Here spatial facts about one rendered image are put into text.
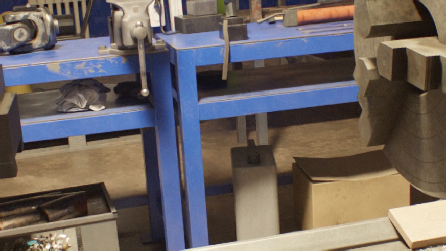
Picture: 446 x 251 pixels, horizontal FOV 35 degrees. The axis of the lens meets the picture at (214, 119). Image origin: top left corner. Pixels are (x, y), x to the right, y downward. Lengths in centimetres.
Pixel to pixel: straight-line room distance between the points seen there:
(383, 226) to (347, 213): 197
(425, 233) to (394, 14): 33
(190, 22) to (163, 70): 42
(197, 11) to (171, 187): 71
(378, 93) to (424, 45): 7
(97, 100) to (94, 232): 49
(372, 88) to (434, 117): 6
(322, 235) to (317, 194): 193
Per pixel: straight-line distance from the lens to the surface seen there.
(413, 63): 54
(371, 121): 65
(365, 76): 59
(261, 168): 266
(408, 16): 59
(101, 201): 277
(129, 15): 211
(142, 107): 236
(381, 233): 86
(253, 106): 240
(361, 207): 284
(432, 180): 60
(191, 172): 241
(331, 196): 278
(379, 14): 58
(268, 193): 269
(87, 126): 232
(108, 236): 257
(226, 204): 330
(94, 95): 238
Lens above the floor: 118
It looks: 14 degrees down
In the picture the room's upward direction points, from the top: 4 degrees counter-clockwise
